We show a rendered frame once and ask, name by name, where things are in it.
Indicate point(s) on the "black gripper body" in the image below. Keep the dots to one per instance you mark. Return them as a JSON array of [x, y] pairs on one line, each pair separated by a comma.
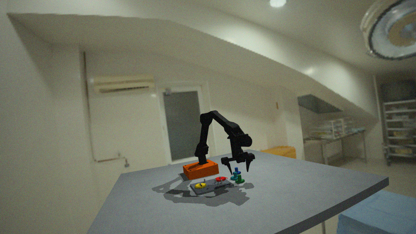
[[226, 160]]

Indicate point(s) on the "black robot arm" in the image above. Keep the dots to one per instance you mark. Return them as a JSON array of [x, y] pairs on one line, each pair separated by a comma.
[[236, 136]]

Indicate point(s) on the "yellow gear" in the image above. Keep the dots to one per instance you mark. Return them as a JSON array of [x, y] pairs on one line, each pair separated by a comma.
[[200, 186]]

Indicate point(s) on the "green gear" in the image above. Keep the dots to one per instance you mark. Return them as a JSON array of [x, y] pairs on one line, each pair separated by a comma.
[[239, 180]]

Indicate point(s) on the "teal gear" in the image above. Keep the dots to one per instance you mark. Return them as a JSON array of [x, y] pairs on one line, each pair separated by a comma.
[[235, 177]]

